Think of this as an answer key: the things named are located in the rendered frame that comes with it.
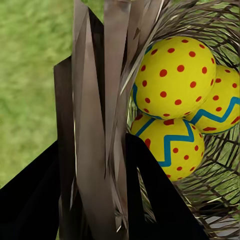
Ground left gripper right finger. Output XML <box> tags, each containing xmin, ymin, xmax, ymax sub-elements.
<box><xmin>125</xmin><ymin>133</ymin><xmax>210</xmax><ymax>240</ymax></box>

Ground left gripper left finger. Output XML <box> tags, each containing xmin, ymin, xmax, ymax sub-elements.
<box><xmin>0</xmin><ymin>141</ymin><xmax>61</xmax><ymax>240</ymax></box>

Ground wicker basket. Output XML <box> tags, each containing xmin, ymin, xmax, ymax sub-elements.
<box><xmin>53</xmin><ymin>0</ymin><xmax>240</xmax><ymax>240</ymax></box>

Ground easter egg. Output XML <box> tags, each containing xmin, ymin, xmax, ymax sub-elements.
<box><xmin>130</xmin><ymin>36</ymin><xmax>217</xmax><ymax>120</ymax></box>
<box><xmin>130</xmin><ymin>113</ymin><xmax>205</xmax><ymax>182</ymax></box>
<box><xmin>185</xmin><ymin>65</ymin><xmax>240</xmax><ymax>136</ymax></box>

